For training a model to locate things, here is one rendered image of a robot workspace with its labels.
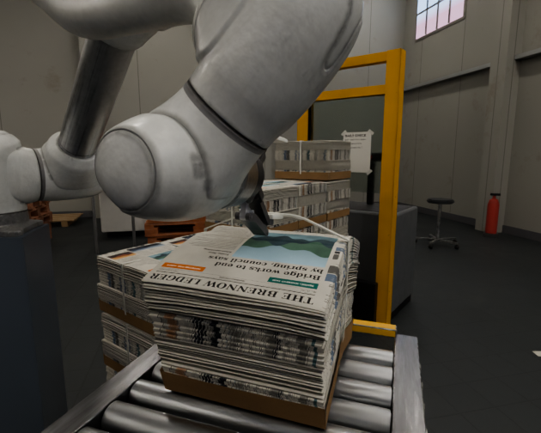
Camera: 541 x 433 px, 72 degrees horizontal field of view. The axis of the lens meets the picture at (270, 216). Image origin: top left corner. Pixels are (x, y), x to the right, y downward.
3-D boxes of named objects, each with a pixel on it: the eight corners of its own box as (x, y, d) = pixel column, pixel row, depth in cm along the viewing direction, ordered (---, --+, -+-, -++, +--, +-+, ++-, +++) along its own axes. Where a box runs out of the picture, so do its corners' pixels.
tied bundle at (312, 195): (242, 222, 211) (241, 181, 207) (273, 216, 233) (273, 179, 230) (298, 230, 188) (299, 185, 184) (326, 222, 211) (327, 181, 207)
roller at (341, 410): (146, 363, 73) (144, 389, 73) (398, 418, 58) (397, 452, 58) (161, 356, 78) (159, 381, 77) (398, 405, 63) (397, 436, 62)
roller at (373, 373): (187, 327, 87) (179, 349, 84) (398, 364, 72) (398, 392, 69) (195, 336, 91) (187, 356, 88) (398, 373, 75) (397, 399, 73)
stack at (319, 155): (273, 338, 247) (273, 141, 226) (297, 322, 271) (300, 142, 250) (324, 356, 224) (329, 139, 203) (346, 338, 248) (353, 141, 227)
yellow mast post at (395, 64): (373, 328, 261) (386, 50, 231) (378, 324, 268) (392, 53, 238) (385, 332, 256) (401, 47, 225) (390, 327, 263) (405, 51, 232)
